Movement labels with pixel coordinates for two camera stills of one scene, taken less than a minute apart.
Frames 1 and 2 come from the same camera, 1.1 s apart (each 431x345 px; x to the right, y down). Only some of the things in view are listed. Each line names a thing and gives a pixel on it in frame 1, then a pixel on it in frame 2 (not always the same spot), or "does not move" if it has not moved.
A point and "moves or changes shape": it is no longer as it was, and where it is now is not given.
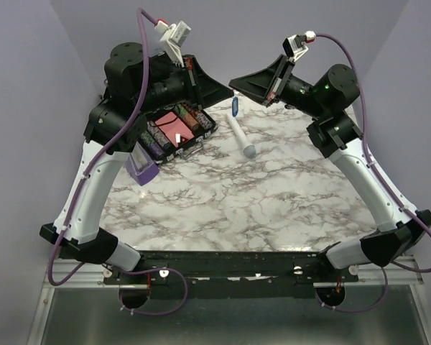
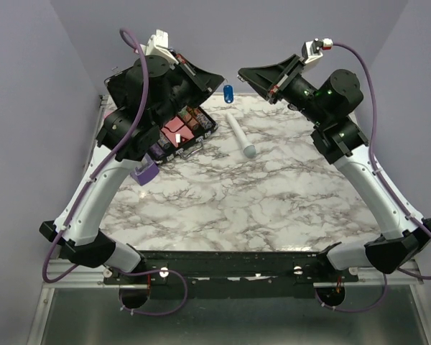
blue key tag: x=235 y=106 moves or changes shape
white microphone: x=249 y=149 does not move
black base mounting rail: x=230 y=274 does not move
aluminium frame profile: x=66 y=273 does not move
